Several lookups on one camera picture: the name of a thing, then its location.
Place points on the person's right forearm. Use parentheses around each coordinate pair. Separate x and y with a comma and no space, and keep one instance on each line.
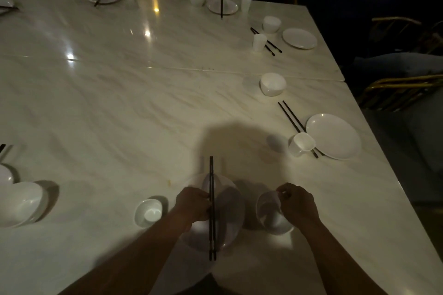
(332,256)

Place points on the person's left forearm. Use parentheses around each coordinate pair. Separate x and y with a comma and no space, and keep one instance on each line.
(138,253)

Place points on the gold frame chair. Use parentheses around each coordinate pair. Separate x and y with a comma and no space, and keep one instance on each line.
(398,21)
(398,88)

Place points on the person's left fingers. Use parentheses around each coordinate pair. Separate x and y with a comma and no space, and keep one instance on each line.
(207,205)

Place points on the person's right fingers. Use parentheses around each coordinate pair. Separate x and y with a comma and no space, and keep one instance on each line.
(283,193)

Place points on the person's left hand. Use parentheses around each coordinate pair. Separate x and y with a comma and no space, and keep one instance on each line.
(192,203)

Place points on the person's right hand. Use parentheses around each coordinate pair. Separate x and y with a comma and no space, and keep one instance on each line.
(301,205)

